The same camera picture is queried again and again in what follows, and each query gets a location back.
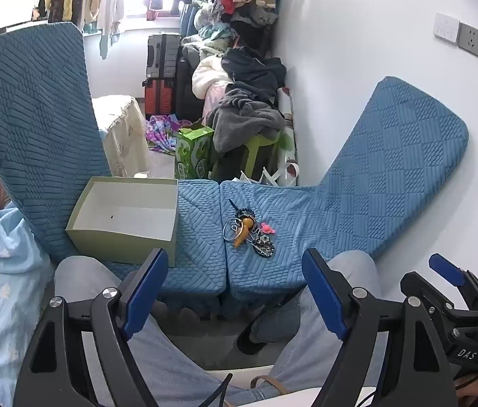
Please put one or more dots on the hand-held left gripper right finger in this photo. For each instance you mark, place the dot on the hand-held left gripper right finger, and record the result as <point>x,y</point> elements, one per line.
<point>323,296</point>

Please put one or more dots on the black suitcase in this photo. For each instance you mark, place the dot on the black suitcase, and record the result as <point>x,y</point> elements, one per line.
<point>186,89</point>

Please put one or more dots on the pile of mixed clothes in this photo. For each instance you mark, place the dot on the pile of mixed clothes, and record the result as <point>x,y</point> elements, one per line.
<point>226,29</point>

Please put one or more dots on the floral printed bag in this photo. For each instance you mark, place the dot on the floral printed bag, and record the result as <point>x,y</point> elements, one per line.
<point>287,135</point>

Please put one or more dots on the white wall switch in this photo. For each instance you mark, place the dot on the white wall switch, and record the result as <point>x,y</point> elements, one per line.
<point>446,27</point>

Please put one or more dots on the grey fleece garment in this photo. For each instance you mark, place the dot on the grey fleece garment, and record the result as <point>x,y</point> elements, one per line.
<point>239,118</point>

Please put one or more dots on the white jacket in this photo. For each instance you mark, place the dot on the white jacket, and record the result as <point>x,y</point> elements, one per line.
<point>209,76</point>

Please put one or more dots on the pink hair clip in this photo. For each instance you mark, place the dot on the pink hair clip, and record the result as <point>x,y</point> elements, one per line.
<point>266,227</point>

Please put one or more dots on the green carton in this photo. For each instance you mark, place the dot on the green carton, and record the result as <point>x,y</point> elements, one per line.
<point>194,152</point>

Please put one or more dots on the pale green cardboard box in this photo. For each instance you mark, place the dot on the pale green cardboard box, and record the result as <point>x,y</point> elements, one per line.
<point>124,220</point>

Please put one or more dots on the black hair pin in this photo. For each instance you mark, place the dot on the black hair pin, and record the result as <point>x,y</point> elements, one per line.
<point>234,204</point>

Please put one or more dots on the person's left leg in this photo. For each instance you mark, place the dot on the person's left leg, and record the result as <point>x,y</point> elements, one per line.
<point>167,356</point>

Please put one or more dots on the blue quilted chair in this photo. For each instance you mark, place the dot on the blue quilted chair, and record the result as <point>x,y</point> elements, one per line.
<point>35,114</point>
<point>391,169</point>

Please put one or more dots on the colourful printed cloth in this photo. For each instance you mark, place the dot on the colourful printed cloth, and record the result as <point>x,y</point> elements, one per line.
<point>162,131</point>

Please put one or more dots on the person's right hand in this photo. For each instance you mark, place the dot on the person's right hand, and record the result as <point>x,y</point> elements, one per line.
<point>472,390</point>

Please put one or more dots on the white plastic bag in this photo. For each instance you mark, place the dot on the white plastic bag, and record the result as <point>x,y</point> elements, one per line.
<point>260,177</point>

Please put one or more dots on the orange suitcase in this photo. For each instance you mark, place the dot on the orange suitcase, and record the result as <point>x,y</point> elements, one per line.
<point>160,95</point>

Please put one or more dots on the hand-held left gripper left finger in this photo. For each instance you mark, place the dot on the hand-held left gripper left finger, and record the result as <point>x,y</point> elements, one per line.
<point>145,292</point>

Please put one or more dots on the white lace-covered cabinet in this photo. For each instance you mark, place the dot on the white lace-covered cabinet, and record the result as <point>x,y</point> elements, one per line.
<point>122,135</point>

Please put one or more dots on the grey suitcase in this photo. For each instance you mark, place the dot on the grey suitcase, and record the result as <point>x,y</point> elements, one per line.
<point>162,55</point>

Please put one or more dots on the light blue bedsheet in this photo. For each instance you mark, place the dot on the light blue bedsheet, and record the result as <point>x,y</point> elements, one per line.
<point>6,296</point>

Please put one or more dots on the green plastic stool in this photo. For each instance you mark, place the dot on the green plastic stool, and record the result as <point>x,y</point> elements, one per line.
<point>260,146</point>

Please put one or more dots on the black patterned bangle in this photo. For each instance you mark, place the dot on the black patterned bangle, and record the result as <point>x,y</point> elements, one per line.
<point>248,213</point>

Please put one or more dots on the dark navy garment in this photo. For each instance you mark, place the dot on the dark navy garment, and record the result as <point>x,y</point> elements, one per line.
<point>256,72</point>

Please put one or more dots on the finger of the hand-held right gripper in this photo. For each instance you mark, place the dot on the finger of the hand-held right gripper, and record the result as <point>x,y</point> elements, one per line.
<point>421,288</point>
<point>446,269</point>

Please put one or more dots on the amber pendant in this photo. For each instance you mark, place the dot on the amber pendant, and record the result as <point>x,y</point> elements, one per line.
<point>242,231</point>

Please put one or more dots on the pink cloth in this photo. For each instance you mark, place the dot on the pink cloth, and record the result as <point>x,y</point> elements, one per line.
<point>213,97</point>

